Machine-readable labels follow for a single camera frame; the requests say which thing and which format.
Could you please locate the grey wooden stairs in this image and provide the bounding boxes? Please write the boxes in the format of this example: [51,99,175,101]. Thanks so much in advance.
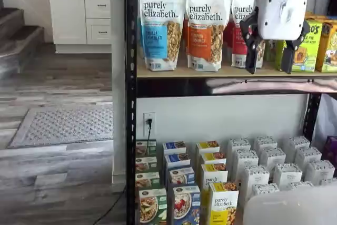
[0,0,45,78]

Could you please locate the green oatmeal box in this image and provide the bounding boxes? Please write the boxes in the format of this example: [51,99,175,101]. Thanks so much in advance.
[136,156,158,173]
[136,172,161,190]
[136,139,157,157]
[138,188,168,225]

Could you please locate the black metal shelf rack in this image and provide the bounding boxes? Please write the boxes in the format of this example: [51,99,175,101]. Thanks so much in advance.
[123,0,337,225]

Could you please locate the white drawer cabinet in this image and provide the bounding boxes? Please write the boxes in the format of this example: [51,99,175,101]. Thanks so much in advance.
[47,0,112,54]

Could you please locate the yellow and white granola box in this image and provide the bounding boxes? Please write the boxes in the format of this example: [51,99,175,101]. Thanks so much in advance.
[195,140,221,155]
[201,163,229,191]
[199,152,227,167]
[207,182,240,225]

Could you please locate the grey patterned door mat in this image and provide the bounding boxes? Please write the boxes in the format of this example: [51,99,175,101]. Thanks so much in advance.
[7,105,114,149]

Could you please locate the red label granola bag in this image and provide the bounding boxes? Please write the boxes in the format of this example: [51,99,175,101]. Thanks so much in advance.
[231,0,266,68]
[222,21,235,54]

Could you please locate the wooden shelf board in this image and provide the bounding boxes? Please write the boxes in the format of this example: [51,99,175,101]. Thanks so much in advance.
[136,57,337,79]

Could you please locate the blue and white oatmeal box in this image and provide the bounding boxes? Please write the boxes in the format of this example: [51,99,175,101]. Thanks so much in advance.
[164,153,192,169]
[162,141,187,156]
[172,184,201,225]
[167,166,195,185]

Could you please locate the white wall outlet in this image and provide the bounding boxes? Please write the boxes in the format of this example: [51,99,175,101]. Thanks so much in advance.
[143,112,156,138]

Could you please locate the green Bobo's apple pie box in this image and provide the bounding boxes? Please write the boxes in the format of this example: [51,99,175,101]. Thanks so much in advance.
[275,18,323,73]

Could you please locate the black plug with cord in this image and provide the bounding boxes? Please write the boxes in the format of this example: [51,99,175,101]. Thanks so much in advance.
[145,118,154,157]

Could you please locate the yellow Bobo's snack box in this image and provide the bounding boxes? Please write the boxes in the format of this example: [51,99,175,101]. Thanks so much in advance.
[315,21,337,73]

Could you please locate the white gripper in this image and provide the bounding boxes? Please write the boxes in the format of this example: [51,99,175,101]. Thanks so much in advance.
[239,0,311,74]

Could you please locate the blue label granola bag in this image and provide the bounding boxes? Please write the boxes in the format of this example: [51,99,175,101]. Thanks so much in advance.
[137,19,145,58]
[139,0,188,72]

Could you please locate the black floor cable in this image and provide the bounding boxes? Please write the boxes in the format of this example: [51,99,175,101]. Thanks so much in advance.
[92,184,127,225]

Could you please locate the orange label granola bag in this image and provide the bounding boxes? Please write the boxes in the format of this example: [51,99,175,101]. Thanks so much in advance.
[185,0,232,72]
[182,19,190,57]

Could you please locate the purple box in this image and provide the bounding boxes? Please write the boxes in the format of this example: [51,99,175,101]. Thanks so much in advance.
[323,135,337,162]

